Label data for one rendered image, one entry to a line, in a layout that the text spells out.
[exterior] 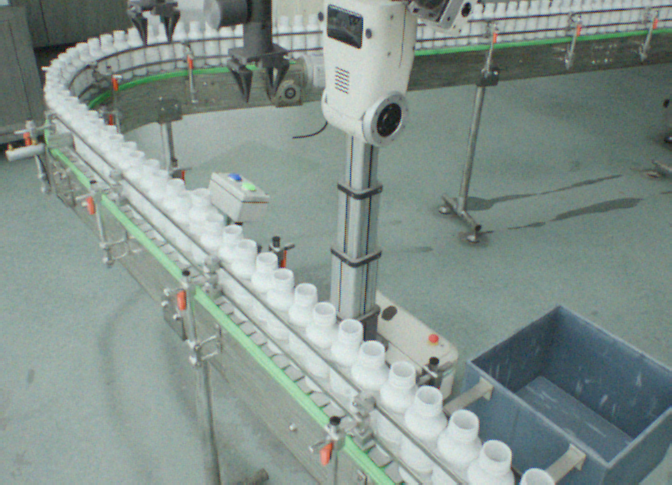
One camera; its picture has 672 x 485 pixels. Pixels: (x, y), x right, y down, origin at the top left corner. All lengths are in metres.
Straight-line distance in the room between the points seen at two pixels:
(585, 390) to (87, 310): 2.14
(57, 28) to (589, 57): 4.45
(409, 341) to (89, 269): 1.63
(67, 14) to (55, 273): 3.44
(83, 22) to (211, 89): 3.79
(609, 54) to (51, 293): 2.90
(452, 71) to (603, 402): 1.90
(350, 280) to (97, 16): 4.76
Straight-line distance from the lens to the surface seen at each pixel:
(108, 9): 6.47
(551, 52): 3.39
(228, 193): 1.52
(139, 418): 2.53
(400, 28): 1.72
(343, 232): 2.03
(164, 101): 2.67
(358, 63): 1.72
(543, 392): 1.62
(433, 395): 0.96
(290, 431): 1.24
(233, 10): 1.23
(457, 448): 0.93
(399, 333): 2.42
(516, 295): 3.16
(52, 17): 6.32
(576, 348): 1.56
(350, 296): 2.12
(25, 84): 4.32
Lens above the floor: 1.84
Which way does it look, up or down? 33 degrees down
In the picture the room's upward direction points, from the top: 2 degrees clockwise
